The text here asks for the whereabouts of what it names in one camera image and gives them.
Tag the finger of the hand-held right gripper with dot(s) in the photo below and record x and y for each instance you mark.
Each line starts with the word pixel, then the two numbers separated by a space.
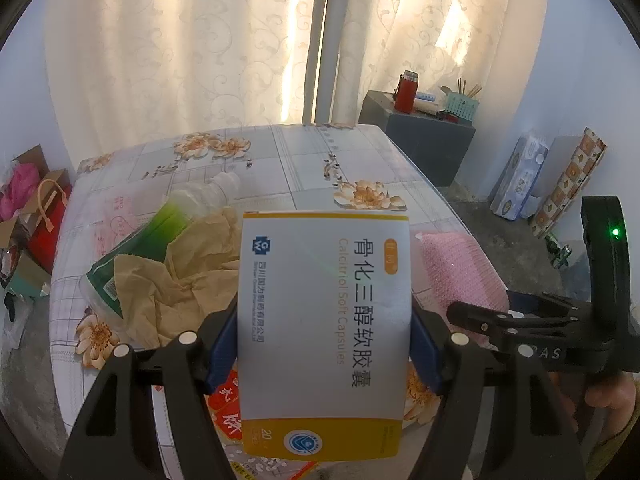
pixel 530 302
pixel 485 320

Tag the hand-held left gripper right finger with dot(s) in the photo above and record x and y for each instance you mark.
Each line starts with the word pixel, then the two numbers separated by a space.
pixel 425 350

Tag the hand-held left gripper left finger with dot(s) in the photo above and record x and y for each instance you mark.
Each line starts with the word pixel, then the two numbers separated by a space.
pixel 222 355

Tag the clear snack bag red label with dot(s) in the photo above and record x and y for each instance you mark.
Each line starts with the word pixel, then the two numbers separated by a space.
pixel 225 415

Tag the pink sponge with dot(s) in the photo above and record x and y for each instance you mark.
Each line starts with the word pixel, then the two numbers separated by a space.
pixel 450 270

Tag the brown paper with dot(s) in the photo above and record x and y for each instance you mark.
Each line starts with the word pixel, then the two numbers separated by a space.
pixel 190 280

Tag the white yellow medicine box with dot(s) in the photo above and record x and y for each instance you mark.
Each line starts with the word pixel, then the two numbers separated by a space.
pixel 325 335

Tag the green plastic bottle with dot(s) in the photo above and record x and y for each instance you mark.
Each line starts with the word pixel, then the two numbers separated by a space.
pixel 150 240

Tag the person's right hand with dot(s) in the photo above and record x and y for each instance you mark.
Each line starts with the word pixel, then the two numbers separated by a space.
pixel 607 392

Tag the green toy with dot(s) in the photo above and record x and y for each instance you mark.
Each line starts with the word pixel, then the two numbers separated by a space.
pixel 557 250

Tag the blue white tissue pack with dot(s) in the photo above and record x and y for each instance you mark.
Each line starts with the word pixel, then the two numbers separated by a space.
pixel 517 180

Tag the white cardboard box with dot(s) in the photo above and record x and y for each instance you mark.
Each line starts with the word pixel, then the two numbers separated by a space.
pixel 557 160

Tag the grey cabinet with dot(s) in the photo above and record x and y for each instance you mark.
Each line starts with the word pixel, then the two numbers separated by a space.
pixel 420 150

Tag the small red black object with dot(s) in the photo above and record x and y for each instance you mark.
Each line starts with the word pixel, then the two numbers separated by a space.
pixel 448 116

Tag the low table with floral cloth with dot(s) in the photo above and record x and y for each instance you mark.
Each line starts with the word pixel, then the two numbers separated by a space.
pixel 280 160

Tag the green pen holder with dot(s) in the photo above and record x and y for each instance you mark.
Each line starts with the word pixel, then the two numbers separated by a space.
pixel 462 109

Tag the white plastic bag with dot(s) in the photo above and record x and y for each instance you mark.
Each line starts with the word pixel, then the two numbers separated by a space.
pixel 17 325

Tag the teal box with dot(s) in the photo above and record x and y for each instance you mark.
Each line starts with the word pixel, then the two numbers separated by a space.
pixel 27 277

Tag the red gift bag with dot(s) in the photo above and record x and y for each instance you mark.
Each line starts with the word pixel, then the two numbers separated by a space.
pixel 47 230

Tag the small black item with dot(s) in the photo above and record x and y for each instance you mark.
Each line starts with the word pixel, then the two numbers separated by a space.
pixel 10 305

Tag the beige rolling pin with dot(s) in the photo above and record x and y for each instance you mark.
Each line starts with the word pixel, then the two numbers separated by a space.
pixel 427 106

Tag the wooden chopsticks bunch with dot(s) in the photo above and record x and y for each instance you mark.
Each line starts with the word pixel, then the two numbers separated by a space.
pixel 470 89

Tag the white blue small box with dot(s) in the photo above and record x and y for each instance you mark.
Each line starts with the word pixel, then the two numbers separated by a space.
pixel 426 96

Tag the red thermos bottle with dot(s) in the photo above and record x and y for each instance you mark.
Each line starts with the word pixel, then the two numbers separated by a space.
pixel 405 92

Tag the pink plush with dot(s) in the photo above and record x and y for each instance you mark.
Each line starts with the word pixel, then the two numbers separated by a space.
pixel 17 190

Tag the brown cardboard box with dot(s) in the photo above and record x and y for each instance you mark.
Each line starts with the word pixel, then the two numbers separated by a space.
pixel 27 157

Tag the cream patterned curtain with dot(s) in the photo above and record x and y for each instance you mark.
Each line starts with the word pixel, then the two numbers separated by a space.
pixel 430 25
pixel 175 45

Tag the grey window post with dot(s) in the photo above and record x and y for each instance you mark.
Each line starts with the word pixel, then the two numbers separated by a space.
pixel 325 40

